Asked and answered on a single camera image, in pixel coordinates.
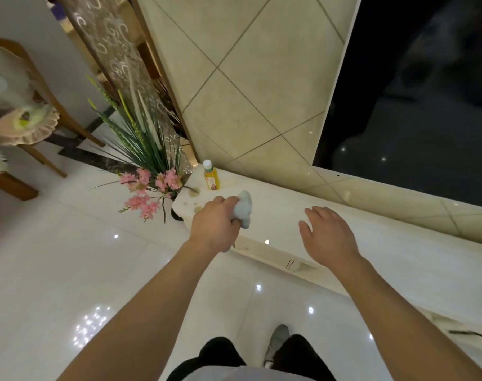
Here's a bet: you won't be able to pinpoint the dark plant stem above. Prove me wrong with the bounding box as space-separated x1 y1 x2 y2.
448 330 482 341

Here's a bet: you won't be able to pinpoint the light blue cleaning cloth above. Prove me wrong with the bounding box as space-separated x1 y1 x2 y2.
230 190 253 229

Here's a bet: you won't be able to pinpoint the person's black trousers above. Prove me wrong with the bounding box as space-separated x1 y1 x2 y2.
167 334 337 381

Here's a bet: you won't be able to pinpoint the large black television screen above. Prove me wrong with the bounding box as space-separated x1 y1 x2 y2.
312 0 482 211

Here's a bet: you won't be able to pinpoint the frilly pink seat cushion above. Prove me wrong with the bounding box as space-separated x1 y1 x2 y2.
0 105 61 146

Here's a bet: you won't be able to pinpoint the grey shoe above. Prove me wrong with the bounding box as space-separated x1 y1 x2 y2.
263 324 290 368

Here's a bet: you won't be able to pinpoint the person's grey shirt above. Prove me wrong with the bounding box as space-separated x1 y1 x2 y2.
183 366 307 381

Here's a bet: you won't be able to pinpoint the person's left hand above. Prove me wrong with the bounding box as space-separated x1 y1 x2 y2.
189 195 242 252

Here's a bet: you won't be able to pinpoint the person's right hand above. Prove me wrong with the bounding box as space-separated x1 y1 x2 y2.
298 206 363 269

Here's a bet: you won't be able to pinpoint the wooden chair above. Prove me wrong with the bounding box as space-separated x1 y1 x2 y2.
0 35 106 179
0 168 40 201

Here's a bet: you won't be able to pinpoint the person's left forearm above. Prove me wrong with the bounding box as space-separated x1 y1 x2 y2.
56 238 235 381

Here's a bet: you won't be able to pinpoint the patterned glass partition panel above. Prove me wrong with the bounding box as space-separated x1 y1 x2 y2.
54 0 198 177

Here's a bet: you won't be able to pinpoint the yellow juice bottle white cap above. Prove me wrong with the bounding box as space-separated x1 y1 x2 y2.
202 159 221 191

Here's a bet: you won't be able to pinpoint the artificial plant pink flowers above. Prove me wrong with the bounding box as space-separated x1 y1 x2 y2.
86 73 186 224

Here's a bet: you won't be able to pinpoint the person's right forearm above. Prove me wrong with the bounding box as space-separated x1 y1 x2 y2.
324 256 482 381

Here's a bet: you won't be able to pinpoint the white lace chair cover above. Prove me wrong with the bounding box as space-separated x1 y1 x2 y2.
0 37 43 111

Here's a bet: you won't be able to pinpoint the white glossy cabinet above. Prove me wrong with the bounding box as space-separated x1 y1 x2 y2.
172 169 482 350

